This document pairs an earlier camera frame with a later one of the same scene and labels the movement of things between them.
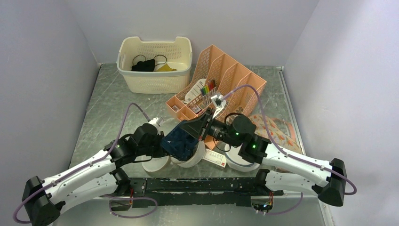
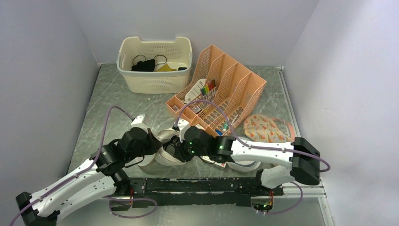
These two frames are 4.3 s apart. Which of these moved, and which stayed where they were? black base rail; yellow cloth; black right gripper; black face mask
Moved: black right gripper
Stayed: black face mask; yellow cloth; black base rail
